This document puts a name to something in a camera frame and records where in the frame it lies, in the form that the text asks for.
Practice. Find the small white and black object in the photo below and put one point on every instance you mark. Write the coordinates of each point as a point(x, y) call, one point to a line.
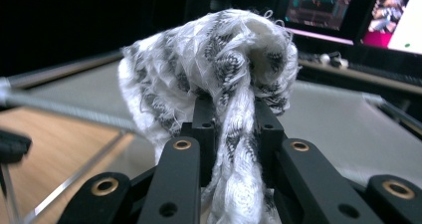
point(333, 59)

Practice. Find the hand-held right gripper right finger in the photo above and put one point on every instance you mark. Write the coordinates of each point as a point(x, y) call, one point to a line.
point(268, 127)

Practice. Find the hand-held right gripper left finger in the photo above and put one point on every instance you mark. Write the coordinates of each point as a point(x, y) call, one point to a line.
point(204, 131)

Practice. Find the wide computer monitor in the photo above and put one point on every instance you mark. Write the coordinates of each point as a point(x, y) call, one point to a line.
point(316, 10)

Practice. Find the two-tier metal shelf rack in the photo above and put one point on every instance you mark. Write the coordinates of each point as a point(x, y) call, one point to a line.
point(348, 127)

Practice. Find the white cloth with dark pattern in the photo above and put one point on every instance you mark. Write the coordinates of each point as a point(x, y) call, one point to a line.
point(219, 68)

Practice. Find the monitor with white window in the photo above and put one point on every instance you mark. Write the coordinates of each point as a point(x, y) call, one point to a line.
point(394, 21)

